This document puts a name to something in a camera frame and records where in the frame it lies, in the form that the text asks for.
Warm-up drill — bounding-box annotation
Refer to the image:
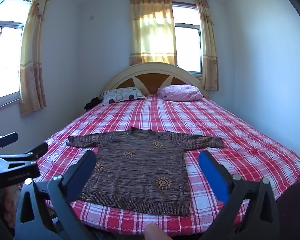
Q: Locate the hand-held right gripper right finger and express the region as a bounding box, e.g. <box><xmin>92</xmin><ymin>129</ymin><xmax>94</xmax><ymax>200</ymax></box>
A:
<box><xmin>198</xmin><ymin>151</ymin><xmax>281</xmax><ymax>240</ymax></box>

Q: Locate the person's right hand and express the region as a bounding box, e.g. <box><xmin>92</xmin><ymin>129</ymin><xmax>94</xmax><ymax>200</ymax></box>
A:
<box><xmin>144</xmin><ymin>224</ymin><xmax>172</xmax><ymax>240</ymax></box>

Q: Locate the yellow curtain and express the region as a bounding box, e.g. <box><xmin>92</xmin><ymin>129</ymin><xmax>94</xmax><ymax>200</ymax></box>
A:
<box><xmin>18</xmin><ymin>0</ymin><xmax>52</xmax><ymax>117</ymax></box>
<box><xmin>195</xmin><ymin>0</ymin><xmax>219</xmax><ymax>91</ymax></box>
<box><xmin>129</xmin><ymin>0</ymin><xmax>178</xmax><ymax>67</ymax></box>

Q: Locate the pink pillow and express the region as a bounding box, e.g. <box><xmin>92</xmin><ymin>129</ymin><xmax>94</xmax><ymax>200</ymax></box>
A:
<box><xmin>157</xmin><ymin>84</ymin><xmax>204</xmax><ymax>102</ymax></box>

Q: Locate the dark cloth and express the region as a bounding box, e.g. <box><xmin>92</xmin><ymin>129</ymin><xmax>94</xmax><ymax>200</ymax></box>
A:
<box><xmin>84</xmin><ymin>97</ymin><xmax>103</xmax><ymax>110</ymax></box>

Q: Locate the brown knit sweater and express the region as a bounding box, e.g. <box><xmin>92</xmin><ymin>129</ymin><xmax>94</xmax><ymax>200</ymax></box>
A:
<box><xmin>66</xmin><ymin>127</ymin><xmax>227</xmax><ymax>217</ymax></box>

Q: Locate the white patterned pillow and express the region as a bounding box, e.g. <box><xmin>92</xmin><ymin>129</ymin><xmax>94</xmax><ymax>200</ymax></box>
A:
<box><xmin>100</xmin><ymin>87</ymin><xmax>147</xmax><ymax>105</ymax></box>

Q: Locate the bed with red plaid sheet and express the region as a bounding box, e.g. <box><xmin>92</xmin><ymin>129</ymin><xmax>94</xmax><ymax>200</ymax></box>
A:
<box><xmin>17</xmin><ymin>94</ymin><xmax>300</xmax><ymax>238</ymax></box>

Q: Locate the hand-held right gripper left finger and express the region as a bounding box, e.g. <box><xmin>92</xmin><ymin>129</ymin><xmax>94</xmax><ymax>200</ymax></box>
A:
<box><xmin>14</xmin><ymin>151</ymin><xmax>100</xmax><ymax>240</ymax></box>

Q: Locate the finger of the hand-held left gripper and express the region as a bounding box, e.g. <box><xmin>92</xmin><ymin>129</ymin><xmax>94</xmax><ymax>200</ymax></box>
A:
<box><xmin>0</xmin><ymin>142</ymin><xmax>49</xmax><ymax>165</ymax></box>
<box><xmin>0</xmin><ymin>132</ymin><xmax>19</xmax><ymax>153</ymax></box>

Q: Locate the narrow sliding window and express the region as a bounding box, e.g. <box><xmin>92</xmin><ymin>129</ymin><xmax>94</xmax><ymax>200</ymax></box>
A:
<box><xmin>172</xmin><ymin>2</ymin><xmax>203</xmax><ymax>74</ymax></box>

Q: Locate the cream and wood headboard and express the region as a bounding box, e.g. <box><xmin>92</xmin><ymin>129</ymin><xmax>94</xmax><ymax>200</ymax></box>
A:
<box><xmin>100</xmin><ymin>62</ymin><xmax>210</xmax><ymax>99</ymax></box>

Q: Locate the wide sliding window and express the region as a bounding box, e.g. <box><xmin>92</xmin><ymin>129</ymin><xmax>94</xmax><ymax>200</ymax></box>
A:
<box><xmin>0</xmin><ymin>0</ymin><xmax>34</xmax><ymax>110</ymax></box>

